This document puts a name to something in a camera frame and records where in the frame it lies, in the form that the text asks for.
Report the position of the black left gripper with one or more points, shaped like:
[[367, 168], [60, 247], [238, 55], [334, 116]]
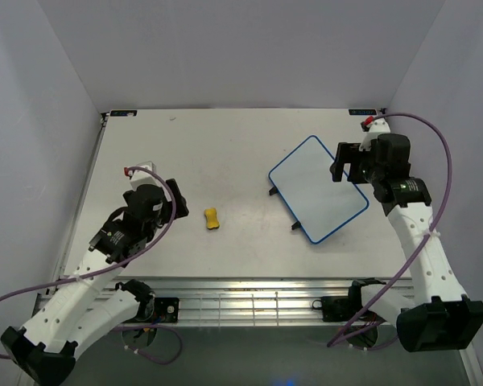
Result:
[[181, 209]]

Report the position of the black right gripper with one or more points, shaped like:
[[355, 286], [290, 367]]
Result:
[[348, 153]]

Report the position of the yellow whiteboard eraser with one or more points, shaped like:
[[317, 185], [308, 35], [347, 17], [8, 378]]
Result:
[[211, 218]]

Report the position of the blue framed small whiteboard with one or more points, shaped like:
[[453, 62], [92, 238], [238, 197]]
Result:
[[305, 185]]

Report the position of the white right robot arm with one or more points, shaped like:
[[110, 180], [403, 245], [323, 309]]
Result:
[[440, 316]]

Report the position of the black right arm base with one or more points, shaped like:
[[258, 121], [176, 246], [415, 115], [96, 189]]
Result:
[[336, 308]]

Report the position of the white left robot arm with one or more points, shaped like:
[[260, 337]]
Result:
[[47, 346]]

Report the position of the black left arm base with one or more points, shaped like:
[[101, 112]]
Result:
[[163, 310]]

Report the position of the blue label sticker right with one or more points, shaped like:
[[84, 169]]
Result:
[[362, 112]]

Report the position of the blue label sticker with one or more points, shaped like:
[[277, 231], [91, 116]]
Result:
[[362, 112], [123, 113]]

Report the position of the blue label sticker left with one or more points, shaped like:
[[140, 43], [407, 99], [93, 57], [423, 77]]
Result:
[[123, 113]]

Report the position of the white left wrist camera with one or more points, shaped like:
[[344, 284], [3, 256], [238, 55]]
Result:
[[143, 175]]

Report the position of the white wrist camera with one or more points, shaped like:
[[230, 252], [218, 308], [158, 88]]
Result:
[[143, 175], [372, 127]]

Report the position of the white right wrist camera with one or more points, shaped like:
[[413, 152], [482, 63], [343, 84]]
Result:
[[372, 127]]

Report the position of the aluminium table frame rails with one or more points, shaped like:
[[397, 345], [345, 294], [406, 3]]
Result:
[[244, 302]]

